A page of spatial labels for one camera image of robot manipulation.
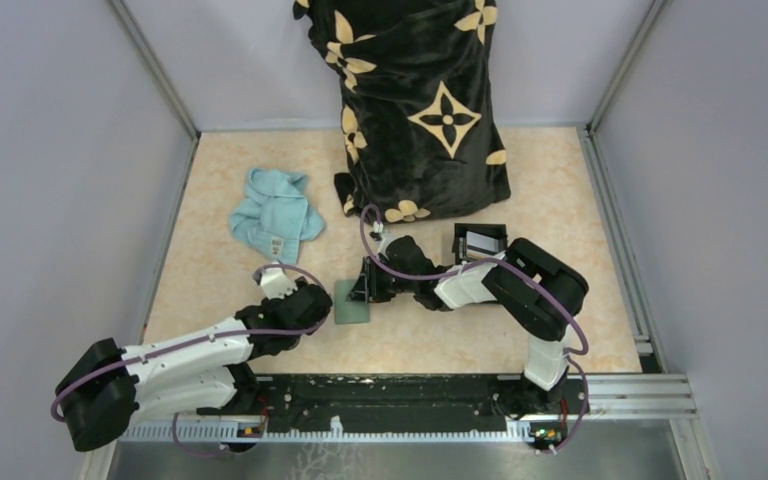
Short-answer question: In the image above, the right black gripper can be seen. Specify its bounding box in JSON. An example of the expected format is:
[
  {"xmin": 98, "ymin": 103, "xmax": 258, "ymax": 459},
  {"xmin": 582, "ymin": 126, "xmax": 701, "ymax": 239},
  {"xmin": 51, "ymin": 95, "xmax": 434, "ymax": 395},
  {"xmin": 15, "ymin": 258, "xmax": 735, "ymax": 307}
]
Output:
[{"xmin": 347, "ymin": 256, "xmax": 418, "ymax": 304}]

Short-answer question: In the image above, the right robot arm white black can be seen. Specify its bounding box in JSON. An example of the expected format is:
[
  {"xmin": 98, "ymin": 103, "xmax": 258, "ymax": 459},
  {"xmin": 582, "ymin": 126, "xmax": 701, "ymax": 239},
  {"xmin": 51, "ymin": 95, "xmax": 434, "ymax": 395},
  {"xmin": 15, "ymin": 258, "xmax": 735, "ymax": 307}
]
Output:
[{"xmin": 343, "ymin": 236, "xmax": 589, "ymax": 412}]

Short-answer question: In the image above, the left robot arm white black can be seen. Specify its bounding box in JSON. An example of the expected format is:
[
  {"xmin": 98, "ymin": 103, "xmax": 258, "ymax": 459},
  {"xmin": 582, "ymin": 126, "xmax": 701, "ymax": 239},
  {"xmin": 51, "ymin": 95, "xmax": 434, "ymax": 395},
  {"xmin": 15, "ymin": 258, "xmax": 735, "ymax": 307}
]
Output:
[{"xmin": 50, "ymin": 278, "xmax": 333, "ymax": 452}]

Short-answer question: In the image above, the black card tray box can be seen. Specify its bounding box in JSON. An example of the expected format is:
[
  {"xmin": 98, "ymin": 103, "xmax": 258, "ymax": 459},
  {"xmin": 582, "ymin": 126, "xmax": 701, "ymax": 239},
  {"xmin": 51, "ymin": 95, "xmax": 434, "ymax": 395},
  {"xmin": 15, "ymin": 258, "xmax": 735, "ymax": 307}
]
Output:
[{"xmin": 452, "ymin": 223, "xmax": 508, "ymax": 264}]

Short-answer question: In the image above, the stack of cards in tray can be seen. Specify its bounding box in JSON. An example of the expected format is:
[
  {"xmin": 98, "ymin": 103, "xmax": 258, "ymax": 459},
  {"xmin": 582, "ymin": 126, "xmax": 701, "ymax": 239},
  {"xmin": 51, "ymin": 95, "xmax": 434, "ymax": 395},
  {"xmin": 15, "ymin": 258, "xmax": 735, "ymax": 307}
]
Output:
[{"xmin": 465, "ymin": 231, "xmax": 506, "ymax": 258}]

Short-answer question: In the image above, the light blue cloth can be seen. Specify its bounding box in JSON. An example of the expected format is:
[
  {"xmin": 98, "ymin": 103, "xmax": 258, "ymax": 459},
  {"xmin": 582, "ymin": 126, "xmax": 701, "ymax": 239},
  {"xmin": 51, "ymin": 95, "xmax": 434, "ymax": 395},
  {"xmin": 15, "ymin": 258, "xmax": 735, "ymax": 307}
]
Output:
[{"xmin": 229, "ymin": 168, "xmax": 326, "ymax": 265}]

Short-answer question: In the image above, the black beige flower-patterned blanket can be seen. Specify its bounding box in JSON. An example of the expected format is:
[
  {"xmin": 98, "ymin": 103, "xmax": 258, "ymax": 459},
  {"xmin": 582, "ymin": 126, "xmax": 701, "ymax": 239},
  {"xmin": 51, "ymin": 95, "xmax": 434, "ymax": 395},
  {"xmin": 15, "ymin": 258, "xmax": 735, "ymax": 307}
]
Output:
[{"xmin": 292, "ymin": 0, "xmax": 511, "ymax": 223}]

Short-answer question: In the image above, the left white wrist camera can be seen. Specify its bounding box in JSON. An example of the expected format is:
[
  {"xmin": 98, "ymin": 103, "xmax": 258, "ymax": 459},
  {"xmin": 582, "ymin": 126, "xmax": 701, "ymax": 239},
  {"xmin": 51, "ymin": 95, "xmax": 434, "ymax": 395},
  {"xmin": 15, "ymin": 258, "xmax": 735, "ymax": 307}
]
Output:
[{"xmin": 257, "ymin": 266, "xmax": 297, "ymax": 299}]

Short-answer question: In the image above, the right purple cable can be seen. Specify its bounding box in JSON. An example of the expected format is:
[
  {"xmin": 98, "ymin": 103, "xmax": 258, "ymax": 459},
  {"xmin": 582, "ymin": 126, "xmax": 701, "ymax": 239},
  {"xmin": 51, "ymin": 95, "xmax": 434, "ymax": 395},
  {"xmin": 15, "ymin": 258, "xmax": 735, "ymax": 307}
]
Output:
[{"xmin": 358, "ymin": 203, "xmax": 591, "ymax": 457}]

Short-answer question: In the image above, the purple cable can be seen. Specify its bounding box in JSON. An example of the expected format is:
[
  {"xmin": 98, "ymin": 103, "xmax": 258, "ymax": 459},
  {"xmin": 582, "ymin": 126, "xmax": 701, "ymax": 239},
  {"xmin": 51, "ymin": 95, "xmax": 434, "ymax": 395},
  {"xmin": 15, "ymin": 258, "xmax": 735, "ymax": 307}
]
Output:
[
  {"xmin": 358, "ymin": 203, "xmax": 591, "ymax": 457},
  {"xmin": 49, "ymin": 262, "xmax": 327, "ymax": 461}
]

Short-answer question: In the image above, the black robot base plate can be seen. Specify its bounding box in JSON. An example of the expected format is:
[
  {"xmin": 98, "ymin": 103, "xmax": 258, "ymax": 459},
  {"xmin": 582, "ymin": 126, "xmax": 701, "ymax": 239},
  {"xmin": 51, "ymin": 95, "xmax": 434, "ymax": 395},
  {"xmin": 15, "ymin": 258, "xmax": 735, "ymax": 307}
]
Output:
[{"xmin": 197, "ymin": 374, "xmax": 589, "ymax": 434}]

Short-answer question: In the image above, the white slotted cable duct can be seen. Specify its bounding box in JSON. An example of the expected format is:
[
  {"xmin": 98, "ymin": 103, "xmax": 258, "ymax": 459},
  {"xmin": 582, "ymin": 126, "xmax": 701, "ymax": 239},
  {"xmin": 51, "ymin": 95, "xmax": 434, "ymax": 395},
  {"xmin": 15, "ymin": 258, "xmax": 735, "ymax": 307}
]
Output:
[{"xmin": 119, "ymin": 417, "xmax": 560, "ymax": 446}]

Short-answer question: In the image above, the aluminium frame rail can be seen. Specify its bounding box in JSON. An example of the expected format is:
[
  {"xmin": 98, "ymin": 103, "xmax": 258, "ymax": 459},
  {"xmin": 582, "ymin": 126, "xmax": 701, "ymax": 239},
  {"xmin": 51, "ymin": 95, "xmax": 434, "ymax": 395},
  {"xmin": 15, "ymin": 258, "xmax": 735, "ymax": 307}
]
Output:
[{"xmin": 220, "ymin": 373, "xmax": 697, "ymax": 419}]

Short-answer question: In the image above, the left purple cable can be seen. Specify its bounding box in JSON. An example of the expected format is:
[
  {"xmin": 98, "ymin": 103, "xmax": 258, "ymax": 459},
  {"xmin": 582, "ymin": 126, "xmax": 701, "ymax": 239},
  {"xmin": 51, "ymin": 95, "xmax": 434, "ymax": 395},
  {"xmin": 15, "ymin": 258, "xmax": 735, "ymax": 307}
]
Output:
[{"xmin": 49, "ymin": 262, "xmax": 327, "ymax": 461}]

